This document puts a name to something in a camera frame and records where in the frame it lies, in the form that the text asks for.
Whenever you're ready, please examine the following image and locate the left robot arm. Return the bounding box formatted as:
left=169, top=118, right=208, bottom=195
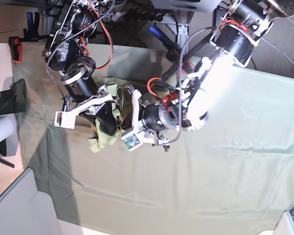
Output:
left=133, top=0, right=273, bottom=132

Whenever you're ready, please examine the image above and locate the aluminium frame post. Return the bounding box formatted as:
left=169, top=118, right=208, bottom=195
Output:
left=173, top=10, right=194, bottom=47

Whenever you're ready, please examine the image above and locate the black power strip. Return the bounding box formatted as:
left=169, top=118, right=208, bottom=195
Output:
left=111, top=8, right=169, bottom=22

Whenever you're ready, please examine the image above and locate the light green T-shirt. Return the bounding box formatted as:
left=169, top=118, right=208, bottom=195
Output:
left=88, top=83, right=132, bottom=153

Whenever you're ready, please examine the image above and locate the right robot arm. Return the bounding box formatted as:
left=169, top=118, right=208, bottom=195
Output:
left=42, top=0, right=118, bottom=136

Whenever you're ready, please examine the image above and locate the sage green table cloth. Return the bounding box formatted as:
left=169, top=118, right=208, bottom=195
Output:
left=13, top=43, right=294, bottom=235

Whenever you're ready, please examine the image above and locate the grey storage bin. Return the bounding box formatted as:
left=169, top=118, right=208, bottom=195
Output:
left=0, top=168, right=62, bottom=235

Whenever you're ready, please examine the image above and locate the dark green cloth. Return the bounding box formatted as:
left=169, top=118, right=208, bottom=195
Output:
left=0, top=79, right=27, bottom=116

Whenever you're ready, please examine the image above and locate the blue orange bar clamp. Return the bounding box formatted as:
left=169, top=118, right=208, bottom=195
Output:
left=148, top=25, right=181, bottom=63

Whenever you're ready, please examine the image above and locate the orange black corner clamp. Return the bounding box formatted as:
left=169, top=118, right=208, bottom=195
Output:
left=8, top=12, right=49, bottom=63

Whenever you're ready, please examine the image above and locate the white cardboard tube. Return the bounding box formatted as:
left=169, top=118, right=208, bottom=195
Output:
left=0, top=117, right=14, bottom=142

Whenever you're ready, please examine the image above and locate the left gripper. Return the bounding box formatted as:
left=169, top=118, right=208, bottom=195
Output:
left=138, top=104, right=180, bottom=132

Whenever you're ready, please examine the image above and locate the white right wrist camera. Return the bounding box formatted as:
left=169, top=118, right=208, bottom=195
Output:
left=54, top=84, right=114, bottom=129

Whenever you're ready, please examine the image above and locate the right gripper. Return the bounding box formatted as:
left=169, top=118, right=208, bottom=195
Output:
left=61, top=67, right=117, bottom=136

